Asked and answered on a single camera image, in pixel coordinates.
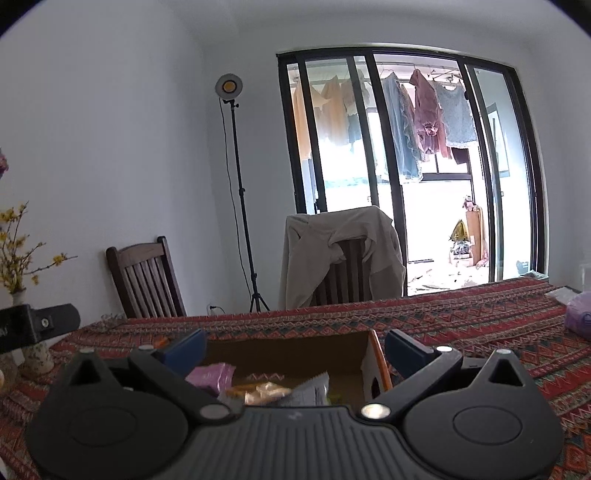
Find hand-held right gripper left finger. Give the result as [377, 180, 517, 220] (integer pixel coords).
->
[69, 329, 235, 425]

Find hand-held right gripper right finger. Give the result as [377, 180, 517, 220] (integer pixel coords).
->
[360, 329, 529, 421]

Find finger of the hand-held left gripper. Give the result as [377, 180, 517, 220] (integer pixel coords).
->
[28, 303, 81, 344]

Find pink snack packet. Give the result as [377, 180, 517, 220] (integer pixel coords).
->
[185, 362, 237, 398]

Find orange snack packet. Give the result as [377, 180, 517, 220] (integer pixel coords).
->
[225, 381, 294, 408]

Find orange cardboard box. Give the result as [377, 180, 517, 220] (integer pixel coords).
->
[154, 329, 394, 408]

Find pile of small white packets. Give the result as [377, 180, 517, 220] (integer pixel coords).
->
[277, 371, 331, 408]

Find floral ceramic vase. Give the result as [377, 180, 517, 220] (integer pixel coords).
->
[11, 291, 56, 376]

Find yellow flower branches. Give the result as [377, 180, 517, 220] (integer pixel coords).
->
[0, 200, 79, 297]

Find dark wooden chair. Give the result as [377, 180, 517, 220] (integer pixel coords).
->
[106, 236, 188, 320]

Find jacket-draped wooden chair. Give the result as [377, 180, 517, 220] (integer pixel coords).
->
[318, 238, 373, 306]

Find wooden balcony cabinet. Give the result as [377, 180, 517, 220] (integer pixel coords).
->
[464, 207, 486, 269]

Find beige jacket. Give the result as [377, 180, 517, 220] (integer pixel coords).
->
[279, 206, 408, 311]

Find white paper sheet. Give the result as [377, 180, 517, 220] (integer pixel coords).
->
[545, 286, 583, 304]

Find black light stand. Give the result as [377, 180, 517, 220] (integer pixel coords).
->
[215, 74, 271, 315]

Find purple tissue pack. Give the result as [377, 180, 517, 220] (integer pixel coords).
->
[566, 291, 591, 343]

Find hanging maroon garment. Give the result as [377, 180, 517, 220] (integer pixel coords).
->
[410, 69, 453, 160]

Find hanging light blue garment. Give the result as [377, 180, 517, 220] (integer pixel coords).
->
[434, 83, 479, 149]

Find hanging tan garment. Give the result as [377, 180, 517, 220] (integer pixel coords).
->
[293, 78, 350, 160]

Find black sliding door frame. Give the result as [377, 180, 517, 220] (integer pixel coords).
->
[276, 44, 548, 299]

